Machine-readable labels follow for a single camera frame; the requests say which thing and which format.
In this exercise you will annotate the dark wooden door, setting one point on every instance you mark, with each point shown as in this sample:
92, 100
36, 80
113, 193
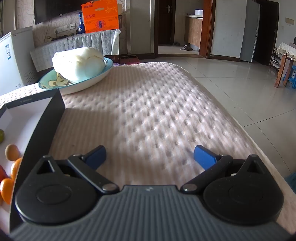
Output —
164, 20

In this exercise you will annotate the black wall television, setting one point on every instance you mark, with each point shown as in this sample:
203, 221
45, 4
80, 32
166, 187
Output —
55, 8

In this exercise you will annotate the napa cabbage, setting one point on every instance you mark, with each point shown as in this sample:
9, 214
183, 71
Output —
78, 62

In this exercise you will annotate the grey refrigerator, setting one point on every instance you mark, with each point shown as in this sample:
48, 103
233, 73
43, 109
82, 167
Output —
248, 30

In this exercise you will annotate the orange tangerine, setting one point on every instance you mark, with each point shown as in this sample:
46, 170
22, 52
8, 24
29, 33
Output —
7, 191
15, 168

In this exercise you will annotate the wooden kitchen cabinet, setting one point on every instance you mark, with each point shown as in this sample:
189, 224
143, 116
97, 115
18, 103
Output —
193, 32

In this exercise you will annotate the green pear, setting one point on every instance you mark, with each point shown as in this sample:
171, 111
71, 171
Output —
1, 136

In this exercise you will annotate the blue plastic stool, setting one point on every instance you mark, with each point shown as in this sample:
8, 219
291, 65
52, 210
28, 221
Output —
291, 76

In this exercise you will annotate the brown wooden door frame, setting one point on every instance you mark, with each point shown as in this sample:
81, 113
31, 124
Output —
207, 27

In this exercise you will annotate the white wall socket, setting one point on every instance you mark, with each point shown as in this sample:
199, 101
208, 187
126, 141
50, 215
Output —
70, 26
59, 30

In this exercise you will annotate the red apple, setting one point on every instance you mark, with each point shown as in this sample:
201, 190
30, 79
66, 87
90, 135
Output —
2, 172

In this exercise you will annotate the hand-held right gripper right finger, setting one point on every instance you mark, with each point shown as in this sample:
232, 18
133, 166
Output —
204, 157

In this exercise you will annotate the blue cartoon plate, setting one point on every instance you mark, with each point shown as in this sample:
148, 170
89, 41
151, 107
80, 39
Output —
92, 80

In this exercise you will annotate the orange gift box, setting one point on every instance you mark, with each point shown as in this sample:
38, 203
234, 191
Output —
100, 17

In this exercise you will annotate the purple plastic object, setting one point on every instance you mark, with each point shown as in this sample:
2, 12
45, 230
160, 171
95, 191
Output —
116, 64

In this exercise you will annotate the brown kiwi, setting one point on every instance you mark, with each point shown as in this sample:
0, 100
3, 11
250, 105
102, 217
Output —
12, 152

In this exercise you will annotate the black power strip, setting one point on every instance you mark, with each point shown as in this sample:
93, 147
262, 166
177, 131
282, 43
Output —
59, 37

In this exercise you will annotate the blue glass bottle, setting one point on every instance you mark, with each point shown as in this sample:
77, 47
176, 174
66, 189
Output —
81, 27

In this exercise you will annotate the white chest freezer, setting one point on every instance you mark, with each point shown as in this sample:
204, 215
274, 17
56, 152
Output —
13, 60

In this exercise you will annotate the lace-covered wooden side table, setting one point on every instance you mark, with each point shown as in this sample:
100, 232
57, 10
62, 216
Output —
288, 51

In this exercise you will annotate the dark grey cardboard box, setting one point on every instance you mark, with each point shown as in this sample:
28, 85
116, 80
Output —
27, 120

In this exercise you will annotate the lace-covered television cabinet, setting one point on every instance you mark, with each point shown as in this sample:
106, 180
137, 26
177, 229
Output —
92, 41

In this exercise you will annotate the grey slippers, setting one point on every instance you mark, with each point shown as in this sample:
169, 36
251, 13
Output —
186, 48

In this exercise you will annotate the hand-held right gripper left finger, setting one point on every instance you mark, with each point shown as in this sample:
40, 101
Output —
97, 155

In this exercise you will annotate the white kitchen container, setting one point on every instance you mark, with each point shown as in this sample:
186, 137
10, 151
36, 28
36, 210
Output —
199, 12

